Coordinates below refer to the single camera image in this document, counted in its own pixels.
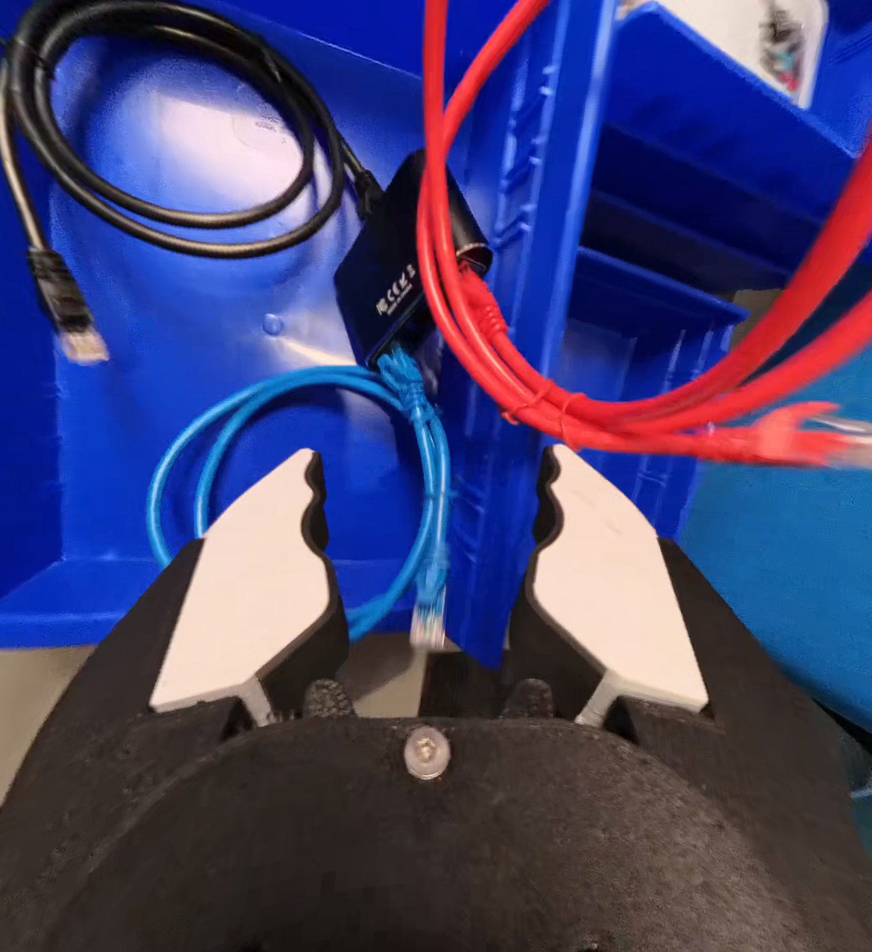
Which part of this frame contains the red ethernet cable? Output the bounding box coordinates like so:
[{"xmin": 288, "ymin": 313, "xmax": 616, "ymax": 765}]
[{"xmin": 417, "ymin": 0, "xmax": 872, "ymax": 474}]

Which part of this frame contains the white printed card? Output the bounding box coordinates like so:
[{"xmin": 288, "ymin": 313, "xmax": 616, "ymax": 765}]
[{"xmin": 657, "ymin": 0, "xmax": 831, "ymax": 113}]

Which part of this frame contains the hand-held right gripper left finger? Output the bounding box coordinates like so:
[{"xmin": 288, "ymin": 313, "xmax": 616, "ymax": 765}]
[{"xmin": 149, "ymin": 448, "xmax": 352, "ymax": 727}]

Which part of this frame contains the black ethernet cable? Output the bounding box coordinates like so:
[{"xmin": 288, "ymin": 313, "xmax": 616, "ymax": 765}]
[{"xmin": 0, "ymin": 0, "xmax": 395, "ymax": 367}]

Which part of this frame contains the blue ethernet cable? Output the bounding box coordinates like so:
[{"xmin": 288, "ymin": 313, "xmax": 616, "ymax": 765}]
[{"xmin": 146, "ymin": 346, "xmax": 456, "ymax": 653}]

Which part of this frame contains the black ethernet hub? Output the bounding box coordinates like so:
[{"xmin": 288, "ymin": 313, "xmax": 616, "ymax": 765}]
[{"xmin": 331, "ymin": 149, "xmax": 495, "ymax": 367}]

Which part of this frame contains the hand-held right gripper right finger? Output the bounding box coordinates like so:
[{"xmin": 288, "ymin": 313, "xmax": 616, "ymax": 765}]
[{"xmin": 517, "ymin": 442, "xmax": 711, "ymax": 728}]

